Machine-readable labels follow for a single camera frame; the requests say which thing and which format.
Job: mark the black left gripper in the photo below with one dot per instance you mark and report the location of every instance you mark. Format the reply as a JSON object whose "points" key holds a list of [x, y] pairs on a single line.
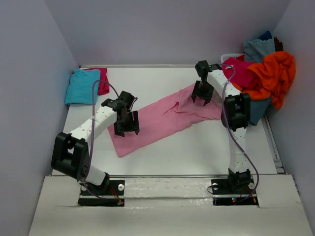
{"points": [[133, 125]]}

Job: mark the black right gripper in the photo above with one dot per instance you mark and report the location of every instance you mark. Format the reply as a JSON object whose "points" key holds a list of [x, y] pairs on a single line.
{"points": [[196, 92]]}

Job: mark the light pink t-shirt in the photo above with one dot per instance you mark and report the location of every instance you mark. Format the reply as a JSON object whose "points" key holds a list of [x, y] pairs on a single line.
{"points": [[163, 118]]}

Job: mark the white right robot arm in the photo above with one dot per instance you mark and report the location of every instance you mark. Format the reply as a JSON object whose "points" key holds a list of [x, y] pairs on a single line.
{"points": [[235, 116]]}

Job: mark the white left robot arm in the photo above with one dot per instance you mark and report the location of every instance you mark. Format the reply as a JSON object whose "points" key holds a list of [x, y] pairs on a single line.
{"points": [[72, 152]]}

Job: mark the crumpled magenta t-shirt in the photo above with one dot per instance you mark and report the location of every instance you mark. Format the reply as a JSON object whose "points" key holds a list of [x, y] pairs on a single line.
{"points": [[237, 65]]}

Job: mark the white laundry basket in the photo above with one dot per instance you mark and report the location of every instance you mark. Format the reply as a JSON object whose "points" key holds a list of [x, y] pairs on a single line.
{"points": [[224, 57]]}

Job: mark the folded magenta t-shirt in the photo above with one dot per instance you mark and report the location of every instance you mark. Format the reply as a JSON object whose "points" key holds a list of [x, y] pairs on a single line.
{"points": [[103, 88]]}

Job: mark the folded turquoise t-shirt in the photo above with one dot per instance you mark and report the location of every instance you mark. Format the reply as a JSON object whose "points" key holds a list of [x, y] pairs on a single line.
{"points": [[80, 90]]}

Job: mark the grey-blue t-shirt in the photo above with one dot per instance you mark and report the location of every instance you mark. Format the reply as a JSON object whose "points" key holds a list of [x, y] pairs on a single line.
{"points": [[255, 50]]}

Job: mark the crumpled orange t-shirt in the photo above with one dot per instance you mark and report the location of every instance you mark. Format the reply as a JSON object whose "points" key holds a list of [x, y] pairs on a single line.
{"points": [[272, 78]]}

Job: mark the dark blue t-shirt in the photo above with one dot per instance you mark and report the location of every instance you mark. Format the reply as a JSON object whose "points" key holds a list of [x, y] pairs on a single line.
{"points": [[265, 36]]}

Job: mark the maroon t-shirt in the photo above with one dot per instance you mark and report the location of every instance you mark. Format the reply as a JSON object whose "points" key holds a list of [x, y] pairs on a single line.
{"points": [[278, 45]]}

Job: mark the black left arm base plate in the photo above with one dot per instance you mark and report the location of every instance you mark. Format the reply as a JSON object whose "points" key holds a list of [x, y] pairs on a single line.
{"points": [[112, 196]]}

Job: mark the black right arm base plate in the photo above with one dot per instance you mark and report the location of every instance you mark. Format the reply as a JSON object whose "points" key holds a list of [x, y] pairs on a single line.
{"points": [[223, 195]]}

